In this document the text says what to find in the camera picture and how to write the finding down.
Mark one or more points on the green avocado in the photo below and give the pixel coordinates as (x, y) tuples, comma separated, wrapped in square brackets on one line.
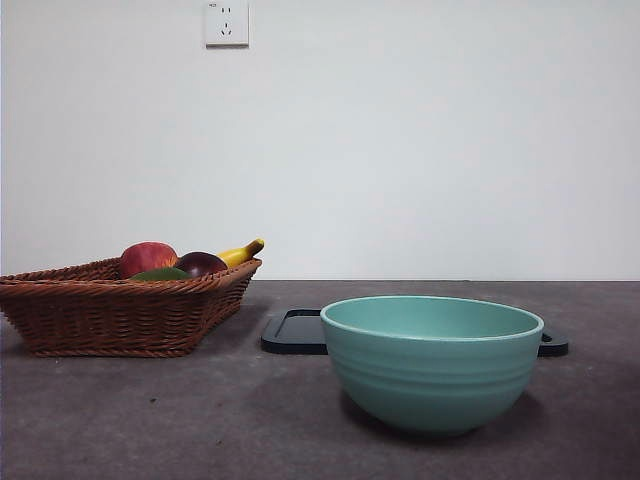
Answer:
[(162, 274)]

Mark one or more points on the teal ribbed bowl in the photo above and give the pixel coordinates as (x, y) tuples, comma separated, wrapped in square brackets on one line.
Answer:
[(430, 380)]

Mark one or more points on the yellow banana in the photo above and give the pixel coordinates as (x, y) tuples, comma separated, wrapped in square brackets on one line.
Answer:
[(240, 252)]

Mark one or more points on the black rectangular tray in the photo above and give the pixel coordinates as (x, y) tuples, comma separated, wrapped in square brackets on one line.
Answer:
[(292, 335)]

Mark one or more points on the dark purple round fruit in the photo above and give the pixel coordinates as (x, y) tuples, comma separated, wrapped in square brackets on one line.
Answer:
[(202, 262)]

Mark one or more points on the red apple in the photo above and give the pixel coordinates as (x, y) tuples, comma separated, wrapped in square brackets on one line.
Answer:
[(147, 257)]

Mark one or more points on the brown wicker basket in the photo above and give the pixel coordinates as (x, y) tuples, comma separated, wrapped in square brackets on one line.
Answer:
[(110, 315)]

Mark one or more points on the white wall socket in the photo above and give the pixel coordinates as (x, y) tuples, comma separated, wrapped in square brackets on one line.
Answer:
[(227, 25)]

